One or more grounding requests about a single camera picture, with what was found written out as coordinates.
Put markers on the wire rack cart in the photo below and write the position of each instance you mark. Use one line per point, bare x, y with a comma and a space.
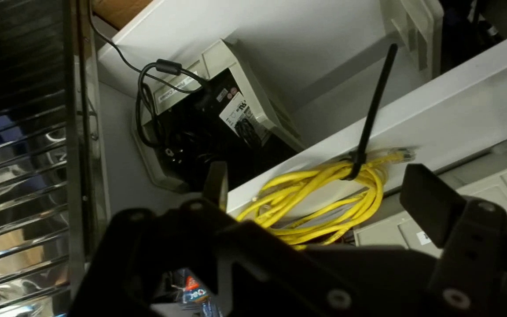
49, 154

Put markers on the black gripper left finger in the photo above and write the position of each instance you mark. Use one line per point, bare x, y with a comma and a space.
142, 247

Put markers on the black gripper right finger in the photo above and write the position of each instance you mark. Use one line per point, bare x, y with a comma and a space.
471, 274

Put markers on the beige lower shelf bin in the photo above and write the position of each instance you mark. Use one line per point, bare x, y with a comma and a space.
211, 110

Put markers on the black zip tie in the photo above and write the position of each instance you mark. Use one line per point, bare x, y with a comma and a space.
360, 154

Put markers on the metal shelving unit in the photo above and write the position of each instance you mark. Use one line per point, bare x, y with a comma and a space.
311, 52

